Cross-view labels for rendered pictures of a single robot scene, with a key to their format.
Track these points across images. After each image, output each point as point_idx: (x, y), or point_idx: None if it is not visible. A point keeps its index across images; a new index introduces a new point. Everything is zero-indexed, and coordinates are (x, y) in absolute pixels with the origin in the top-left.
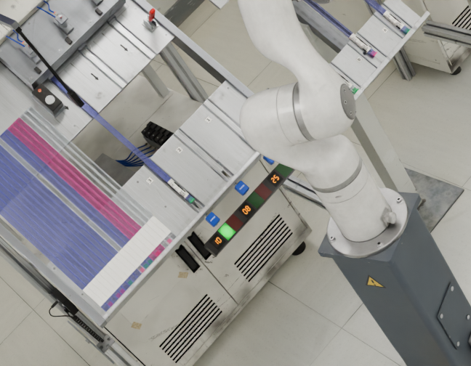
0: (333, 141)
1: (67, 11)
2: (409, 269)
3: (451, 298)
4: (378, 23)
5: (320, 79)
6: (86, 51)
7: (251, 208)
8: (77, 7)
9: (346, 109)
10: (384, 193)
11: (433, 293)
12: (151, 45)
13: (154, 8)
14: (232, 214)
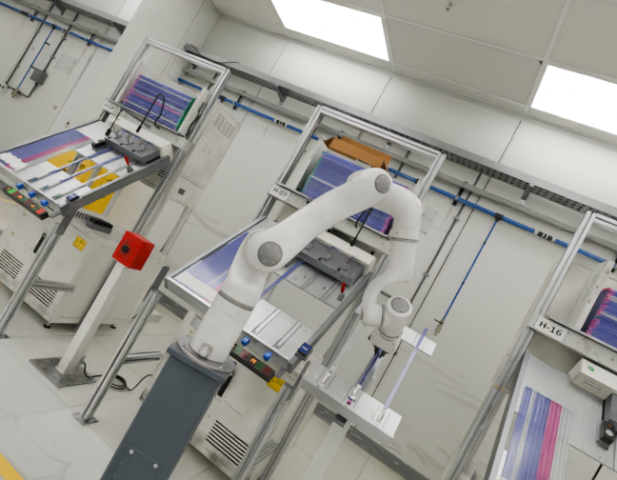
0: (250, 282)
1: (335, 259)
2: (167, 386)
3: (147, 467)
4: (374, 407)
5: (279, 229)
6: (318, 273)
7: (232, 348)
8: (339, 262)
9: (263, 247)
10: (228, 366)
11: (149, 434)
12: (328, 298)
13: (350, 298)
14: None
